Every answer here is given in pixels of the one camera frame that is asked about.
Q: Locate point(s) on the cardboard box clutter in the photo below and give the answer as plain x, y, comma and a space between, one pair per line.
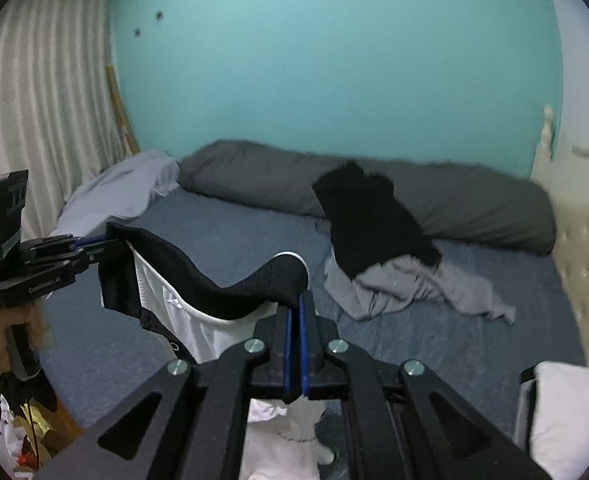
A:
31, 436

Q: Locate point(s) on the dark grey long pillow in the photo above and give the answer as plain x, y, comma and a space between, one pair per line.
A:
473, 204

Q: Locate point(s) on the black garment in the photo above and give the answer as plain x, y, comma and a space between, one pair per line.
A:
368, 225

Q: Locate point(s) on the folded clothes stack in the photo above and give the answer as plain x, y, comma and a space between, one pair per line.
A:
552, 423

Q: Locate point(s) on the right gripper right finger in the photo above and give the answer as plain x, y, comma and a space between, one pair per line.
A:
401, 421

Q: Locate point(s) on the beige curtain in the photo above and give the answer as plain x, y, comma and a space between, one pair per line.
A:
56, 116

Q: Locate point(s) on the light grey blanket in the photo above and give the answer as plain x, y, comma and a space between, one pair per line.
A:
122, 192

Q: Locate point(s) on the grey knit sweater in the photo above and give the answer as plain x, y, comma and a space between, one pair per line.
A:
393, 286

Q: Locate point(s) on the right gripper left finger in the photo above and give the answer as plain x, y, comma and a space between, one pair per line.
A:
188, 421

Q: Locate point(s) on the blue patterned bed sheet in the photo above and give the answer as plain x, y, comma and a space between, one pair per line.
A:
99, 356

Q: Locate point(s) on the white black-collared polo shirt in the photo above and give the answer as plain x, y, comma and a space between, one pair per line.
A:
148, 278

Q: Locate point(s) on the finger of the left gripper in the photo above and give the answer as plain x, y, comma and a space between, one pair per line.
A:
95, 243
89, 255

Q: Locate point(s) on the wooden pole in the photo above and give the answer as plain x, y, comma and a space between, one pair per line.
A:
119, 110

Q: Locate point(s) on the cream tufted headboard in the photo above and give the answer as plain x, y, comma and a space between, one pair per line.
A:
568, 187

